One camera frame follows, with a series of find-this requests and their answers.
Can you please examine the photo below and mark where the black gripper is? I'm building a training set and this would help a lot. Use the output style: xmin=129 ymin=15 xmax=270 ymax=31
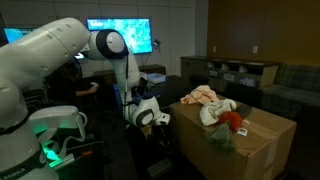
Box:
xmin=148 ymin=123 xmax=176 ymax=154

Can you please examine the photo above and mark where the white towel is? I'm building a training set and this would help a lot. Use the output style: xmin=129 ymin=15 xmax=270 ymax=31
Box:
xmin=199 ymin=98 xmax=238 ymax=127

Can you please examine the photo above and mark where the pink cloth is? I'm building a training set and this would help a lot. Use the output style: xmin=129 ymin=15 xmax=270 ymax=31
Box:
xmin=180 ymin=84 xmax=221 ymax=105

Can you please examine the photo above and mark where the grey rectangular block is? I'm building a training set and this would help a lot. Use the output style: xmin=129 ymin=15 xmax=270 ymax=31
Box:
xmin=234 ymin=103 xmax=253 ymax=120

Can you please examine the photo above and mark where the operator forearm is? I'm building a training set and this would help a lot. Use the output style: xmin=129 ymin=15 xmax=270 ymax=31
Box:
xmin=75 ymin=89 xmax=90 ymax=98

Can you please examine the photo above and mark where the large cardboard box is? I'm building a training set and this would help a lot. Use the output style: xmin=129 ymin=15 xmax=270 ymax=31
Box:
xmin=168 ymin=95 xmax=298 ymax=180

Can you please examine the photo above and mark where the operator hand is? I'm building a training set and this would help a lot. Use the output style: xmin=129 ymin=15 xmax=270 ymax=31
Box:
xmin=87 ymin=83 xmax=100 ymax=94

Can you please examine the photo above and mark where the light blue plastic bin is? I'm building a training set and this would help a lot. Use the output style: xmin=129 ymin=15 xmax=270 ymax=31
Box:
xmin=146 ymin=72 xmax=167 ymax=84

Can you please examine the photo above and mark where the wooden cabinet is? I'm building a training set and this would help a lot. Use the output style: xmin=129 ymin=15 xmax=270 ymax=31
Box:
xmin=180 ymin=55 xmax=280 ymax=89

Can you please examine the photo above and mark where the person in dark shirt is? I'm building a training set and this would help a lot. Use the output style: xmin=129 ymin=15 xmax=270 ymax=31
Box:
xmin=45 ymin=59 xmax=100 ymax=108

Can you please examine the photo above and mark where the green plaid sofa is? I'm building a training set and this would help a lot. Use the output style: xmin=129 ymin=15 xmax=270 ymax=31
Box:
xmin=259 ymin=63 xmax=320 ymax=118

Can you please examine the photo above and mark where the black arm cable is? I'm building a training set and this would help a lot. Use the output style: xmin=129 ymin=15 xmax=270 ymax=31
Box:
xmin=123 ymin=54 xmax=134 ymax=108

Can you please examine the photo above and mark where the small wall webcam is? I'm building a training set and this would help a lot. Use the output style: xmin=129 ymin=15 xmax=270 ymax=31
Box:
xmin=152 ymin=38 xmax=163 ymax=52

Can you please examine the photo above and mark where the large wall monitor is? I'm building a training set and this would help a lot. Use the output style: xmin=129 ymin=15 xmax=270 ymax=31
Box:
xmin=86 ymin=18 xmax=154 ymax=55

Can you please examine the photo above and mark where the small wall monitor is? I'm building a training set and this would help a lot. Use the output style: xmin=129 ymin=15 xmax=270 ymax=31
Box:
xmin=3 ymin=27 xmax=38 ymax=44

